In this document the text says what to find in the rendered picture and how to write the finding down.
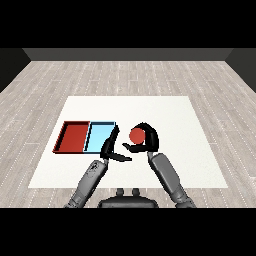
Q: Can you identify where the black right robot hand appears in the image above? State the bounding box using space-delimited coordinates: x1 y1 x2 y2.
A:
121 122 160 154

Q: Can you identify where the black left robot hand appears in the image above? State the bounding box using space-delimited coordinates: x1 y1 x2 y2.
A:
99 124 133 163

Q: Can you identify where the light blue shallow open box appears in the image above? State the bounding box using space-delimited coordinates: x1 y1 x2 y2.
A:
82 121 117 154

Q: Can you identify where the red can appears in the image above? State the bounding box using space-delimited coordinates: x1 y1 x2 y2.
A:
128 127 147 145

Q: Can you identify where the red shallow open box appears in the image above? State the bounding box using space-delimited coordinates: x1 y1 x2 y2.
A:
52 120 91 155

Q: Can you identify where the dark grey robot body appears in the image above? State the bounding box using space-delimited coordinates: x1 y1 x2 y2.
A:
97 188 159 209

